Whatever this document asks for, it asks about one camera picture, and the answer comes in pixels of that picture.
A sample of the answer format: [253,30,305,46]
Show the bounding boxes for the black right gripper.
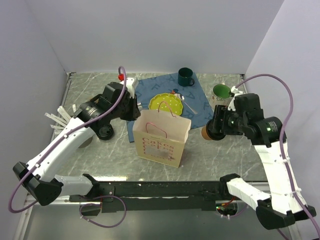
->
[208,104,247,135]

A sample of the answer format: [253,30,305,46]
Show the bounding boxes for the black coffee cup lid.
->
[205,120,226,141]

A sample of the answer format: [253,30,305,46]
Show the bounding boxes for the brown paper coffee cup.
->
[201,126,212,141]

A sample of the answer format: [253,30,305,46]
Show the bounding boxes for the kraft paper takeout bag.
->
[132,109,192,168]

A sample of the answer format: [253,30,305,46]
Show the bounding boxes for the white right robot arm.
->
[206,93,317,230]

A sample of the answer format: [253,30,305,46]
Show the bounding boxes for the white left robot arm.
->
[13,78,141,206]

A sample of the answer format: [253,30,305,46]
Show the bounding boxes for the white green floral mug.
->
[211,84,232,110]

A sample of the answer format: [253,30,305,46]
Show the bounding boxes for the blue letter placemat cloth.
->
[135,73,213,129]

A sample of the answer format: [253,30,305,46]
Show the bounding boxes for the yellow-green scalloped plate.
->
[148,93,183,116]

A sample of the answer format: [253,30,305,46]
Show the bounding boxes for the silver spoon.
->
[180,95,198,115]

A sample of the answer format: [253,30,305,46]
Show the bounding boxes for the small santa figurine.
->
[171,88,183,100]

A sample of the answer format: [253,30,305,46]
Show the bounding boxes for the grey straw holder cup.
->
[78,137,93,149]

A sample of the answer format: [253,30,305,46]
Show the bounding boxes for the white wrapped straws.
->
[44,105,73,132]

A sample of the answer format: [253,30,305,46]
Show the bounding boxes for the dark green mug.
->
[178,67,195,87]

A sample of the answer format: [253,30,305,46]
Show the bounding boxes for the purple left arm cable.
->
[7,65,127,214]

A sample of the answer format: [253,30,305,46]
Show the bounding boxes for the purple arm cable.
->
[7,65,127,214]
[234,73,320,240]

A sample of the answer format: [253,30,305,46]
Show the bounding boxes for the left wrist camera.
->
[118,73,139,99]

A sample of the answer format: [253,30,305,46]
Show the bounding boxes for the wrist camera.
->
[227,86,245,111]
[118,73,139,99]

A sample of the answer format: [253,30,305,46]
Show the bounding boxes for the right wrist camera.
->
[227,86,245,111]

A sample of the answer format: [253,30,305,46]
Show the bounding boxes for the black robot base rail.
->
[69,181,233,213]

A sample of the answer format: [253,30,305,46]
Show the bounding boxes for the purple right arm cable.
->
[234,73,320,240]

